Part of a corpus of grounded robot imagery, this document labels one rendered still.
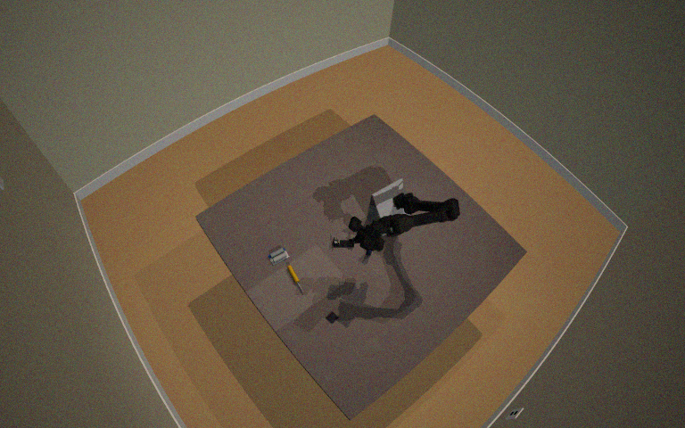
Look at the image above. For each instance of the yellow screwdriver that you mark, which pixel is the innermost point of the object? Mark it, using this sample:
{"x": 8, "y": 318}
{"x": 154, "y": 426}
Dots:
{"x": 294, "y": 276}

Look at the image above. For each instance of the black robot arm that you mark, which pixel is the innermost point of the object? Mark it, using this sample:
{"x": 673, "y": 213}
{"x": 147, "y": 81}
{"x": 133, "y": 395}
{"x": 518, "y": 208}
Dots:
{"x": 401, "y": 223}

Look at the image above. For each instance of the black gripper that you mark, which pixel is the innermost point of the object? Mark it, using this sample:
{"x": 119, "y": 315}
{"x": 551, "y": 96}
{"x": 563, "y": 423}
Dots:
{"x": 355, "y": 226}

